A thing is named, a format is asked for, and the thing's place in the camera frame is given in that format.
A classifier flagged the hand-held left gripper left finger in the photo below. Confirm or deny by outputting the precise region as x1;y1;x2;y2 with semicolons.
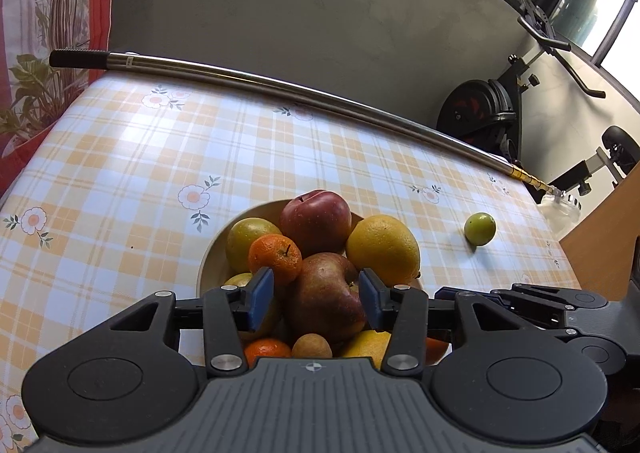
115;267;275;379

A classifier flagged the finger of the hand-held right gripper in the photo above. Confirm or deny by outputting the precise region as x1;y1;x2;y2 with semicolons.
504;304;577;335
435;283;572;308

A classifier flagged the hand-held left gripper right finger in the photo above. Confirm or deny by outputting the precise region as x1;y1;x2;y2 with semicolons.
359;267;521;378

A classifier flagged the small yellow-green citrus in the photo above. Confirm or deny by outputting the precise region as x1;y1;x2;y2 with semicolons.
222;272;281;344

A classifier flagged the orange mandarin with stem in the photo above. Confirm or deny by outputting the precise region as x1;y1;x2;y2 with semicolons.
248;234;303;286

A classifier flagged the yellow lemon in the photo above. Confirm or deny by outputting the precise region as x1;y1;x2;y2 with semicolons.
340;329;392;368

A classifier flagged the large russet red apple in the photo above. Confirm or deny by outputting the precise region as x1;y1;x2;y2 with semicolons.
285;252;368;345

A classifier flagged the large yellow citrus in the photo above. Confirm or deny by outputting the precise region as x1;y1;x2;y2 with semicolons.
346;214;421;287

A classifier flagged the cream ceramic plate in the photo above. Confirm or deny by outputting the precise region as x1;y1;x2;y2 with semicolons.
196;200;453;368

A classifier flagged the large yellow-green citrus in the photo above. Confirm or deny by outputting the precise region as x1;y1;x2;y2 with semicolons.
225;218;281;274

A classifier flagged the dark red apple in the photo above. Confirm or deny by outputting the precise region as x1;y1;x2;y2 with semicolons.
279;190;352;258

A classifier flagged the wooden board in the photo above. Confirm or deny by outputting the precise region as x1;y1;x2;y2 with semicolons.
559;178;640;301

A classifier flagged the clear plastic container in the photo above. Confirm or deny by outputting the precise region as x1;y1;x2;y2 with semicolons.
537;190;581;224

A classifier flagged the green lime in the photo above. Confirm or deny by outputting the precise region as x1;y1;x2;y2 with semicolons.
464;212;497;247

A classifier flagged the orange plaid floral tablecloth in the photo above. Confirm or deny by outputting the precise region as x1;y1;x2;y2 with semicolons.
0;70;581;453

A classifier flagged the black exercise bike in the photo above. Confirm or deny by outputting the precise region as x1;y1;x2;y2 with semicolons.
436;0;640;194

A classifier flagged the metal pole with black grip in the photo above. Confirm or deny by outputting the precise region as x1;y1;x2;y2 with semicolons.
49;48;563;196

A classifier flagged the red floral curtain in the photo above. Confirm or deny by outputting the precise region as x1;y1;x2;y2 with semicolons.
0;0;123;199

